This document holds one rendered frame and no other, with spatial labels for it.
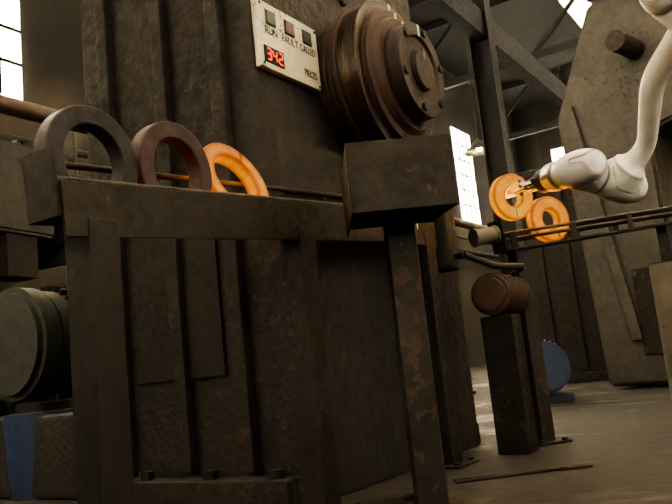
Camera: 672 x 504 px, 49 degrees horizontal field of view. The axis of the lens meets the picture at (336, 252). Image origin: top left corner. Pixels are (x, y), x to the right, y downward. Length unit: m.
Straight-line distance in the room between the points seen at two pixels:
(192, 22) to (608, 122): 3.23
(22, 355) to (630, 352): 3.37
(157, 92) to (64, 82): 7.50
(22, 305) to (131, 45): 0.94
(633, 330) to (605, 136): 1.18
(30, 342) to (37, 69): 7.00
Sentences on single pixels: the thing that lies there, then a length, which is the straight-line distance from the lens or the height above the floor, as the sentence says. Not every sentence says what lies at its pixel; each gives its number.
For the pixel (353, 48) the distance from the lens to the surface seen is 2.04.
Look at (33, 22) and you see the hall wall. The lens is 9.61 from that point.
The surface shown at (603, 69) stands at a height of 1.93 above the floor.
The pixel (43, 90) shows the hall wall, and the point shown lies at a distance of 9.33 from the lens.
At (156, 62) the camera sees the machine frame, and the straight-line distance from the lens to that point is 2.11.
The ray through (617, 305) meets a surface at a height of 0.50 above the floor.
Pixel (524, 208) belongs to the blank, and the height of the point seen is 0.76.
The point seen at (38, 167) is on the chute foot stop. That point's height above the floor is 0.65.
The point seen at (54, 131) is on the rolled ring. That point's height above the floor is 0.70.
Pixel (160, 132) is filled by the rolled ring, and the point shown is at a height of 0.75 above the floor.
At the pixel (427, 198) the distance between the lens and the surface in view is 1.40.
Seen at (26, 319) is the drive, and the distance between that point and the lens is 2.60.
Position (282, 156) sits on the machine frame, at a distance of 1.79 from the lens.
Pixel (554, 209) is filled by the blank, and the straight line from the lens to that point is 2.59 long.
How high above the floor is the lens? 0.30
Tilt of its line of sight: 9 degrees up
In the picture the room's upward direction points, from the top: 6 degrees counter-clockwise
